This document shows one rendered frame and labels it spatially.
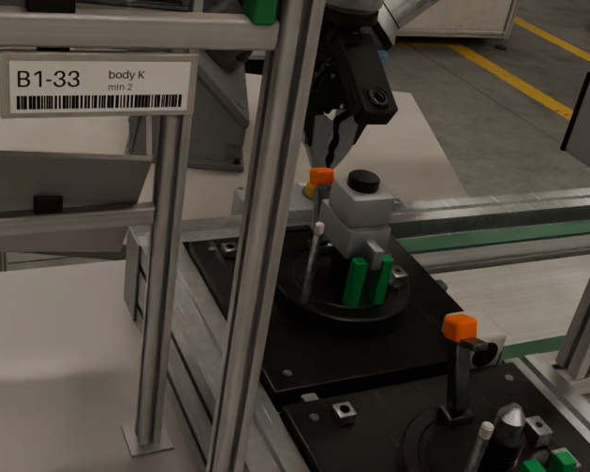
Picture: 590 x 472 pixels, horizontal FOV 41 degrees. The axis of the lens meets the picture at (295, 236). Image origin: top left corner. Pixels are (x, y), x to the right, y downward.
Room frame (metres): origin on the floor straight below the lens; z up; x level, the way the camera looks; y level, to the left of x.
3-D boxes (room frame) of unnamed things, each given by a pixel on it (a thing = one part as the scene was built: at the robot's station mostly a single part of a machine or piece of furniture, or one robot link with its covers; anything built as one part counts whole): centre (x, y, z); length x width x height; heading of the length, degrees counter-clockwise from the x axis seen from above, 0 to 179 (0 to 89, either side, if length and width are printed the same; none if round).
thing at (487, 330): (0.63, -0.19, 0.97); 0.05 x 0.05 x 0.04; 29
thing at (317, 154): (0.91, 0.00, 1.03); 0.06 x 0.03 x 0.09; 29
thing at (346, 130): (0.93, -0.02, 1.03); 0.06 x 0.03 x 0.09; 29
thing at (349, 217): (0.66, -0.06, 1.07); 0.08 x 0.04 x 0.07; 29
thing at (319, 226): (0.62, -0.02, 1.03); 0.01 x 0.01 x 0.08
